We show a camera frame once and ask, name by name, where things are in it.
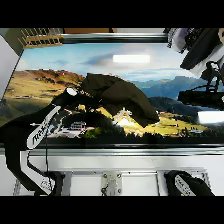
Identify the wooden rack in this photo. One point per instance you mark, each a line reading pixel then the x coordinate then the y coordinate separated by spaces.
pixel 41 38

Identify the silver frame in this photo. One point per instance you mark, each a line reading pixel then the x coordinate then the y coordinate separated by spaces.
pixel 133 152

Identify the black garment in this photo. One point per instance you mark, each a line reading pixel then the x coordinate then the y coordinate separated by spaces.
pixel 200 46

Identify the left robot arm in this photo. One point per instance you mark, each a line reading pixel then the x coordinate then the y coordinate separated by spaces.
pixel 42 130

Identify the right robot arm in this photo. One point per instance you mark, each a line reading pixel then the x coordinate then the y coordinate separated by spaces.
pixel 186 185

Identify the dark brown garment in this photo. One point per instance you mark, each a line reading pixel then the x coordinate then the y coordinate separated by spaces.
pixel 123 95

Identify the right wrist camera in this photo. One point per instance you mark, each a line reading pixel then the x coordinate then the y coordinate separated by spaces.
pixel 212 75

